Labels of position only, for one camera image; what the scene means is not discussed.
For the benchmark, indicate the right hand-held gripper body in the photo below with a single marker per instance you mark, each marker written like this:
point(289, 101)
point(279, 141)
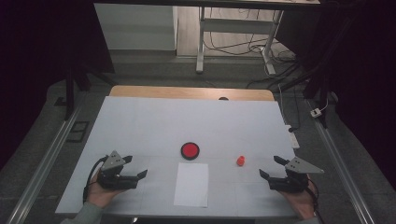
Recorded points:
point(289, 182)

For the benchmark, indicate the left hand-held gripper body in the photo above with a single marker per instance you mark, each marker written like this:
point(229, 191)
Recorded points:
point(113, 179)

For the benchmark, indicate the small red ball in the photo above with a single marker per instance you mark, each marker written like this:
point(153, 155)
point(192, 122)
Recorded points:
point(240, 160)

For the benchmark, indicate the round red ink pad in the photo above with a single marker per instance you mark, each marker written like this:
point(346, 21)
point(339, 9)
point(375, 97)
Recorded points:
point(190, 151)

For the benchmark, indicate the person's left hand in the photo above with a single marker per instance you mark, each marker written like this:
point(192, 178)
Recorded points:
point(99, 194)

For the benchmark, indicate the person's right hand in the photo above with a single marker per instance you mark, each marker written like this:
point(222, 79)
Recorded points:
point(299, 203)

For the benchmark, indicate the white power strip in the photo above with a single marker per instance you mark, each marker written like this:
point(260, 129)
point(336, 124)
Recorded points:
point(293, 140)

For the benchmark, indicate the large white board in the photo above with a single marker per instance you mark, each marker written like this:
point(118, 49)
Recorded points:
point(155, 124)

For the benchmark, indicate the white paper sheet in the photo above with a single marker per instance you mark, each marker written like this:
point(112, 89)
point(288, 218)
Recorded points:
point(191, 186)

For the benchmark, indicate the small white adapter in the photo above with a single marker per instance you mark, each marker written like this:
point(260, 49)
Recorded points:
point(315, 113)

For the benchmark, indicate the black metal stand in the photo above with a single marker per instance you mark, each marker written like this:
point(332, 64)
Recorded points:
point(323, 93)
point(70, 99)

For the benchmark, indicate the dark round table grommet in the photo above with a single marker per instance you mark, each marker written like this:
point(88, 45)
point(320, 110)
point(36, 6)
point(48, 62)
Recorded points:
point(223, 98)

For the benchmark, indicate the dark curtain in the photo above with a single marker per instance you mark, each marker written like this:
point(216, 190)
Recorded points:
point(37, 46)
point(367, 62)

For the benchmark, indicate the white cabinet panel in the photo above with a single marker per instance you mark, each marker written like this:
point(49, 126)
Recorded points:
point(137, 28)

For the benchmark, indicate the aluminium floor rail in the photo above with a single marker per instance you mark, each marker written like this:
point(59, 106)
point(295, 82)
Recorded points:
point(43, 168)
point(341, 169)

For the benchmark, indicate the black floor socket frame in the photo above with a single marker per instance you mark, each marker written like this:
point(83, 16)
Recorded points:
point(77, 131)

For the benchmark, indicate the desk with white frame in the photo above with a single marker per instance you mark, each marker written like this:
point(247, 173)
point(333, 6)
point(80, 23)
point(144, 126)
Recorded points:
point(236, 26)

